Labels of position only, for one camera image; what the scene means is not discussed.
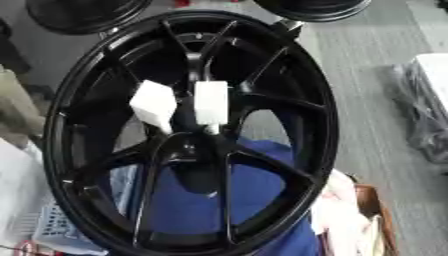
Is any black spoked wheel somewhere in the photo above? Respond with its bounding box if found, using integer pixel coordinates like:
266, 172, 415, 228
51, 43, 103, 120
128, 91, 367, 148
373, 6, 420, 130
42, 9, 342, 256

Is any black round wheel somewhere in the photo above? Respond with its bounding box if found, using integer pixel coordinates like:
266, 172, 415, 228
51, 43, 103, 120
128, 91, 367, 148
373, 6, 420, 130
252, 0, 373, 23
24, 0, 154, 36

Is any white perforated basket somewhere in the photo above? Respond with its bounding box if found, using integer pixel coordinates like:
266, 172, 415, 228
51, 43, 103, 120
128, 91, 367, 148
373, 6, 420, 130
29, 199, 111, 256

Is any white cloth bundle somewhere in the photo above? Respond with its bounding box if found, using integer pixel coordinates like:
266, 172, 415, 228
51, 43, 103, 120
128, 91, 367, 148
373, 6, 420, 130
309, 169, 387, 256

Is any blue cloth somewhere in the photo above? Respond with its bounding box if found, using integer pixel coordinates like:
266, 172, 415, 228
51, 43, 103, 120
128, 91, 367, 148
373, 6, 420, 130
106, 137, 324, 256

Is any clear plastic bag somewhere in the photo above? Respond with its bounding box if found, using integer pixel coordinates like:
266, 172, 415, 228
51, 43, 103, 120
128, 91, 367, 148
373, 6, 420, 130
390, 53, 448, 164

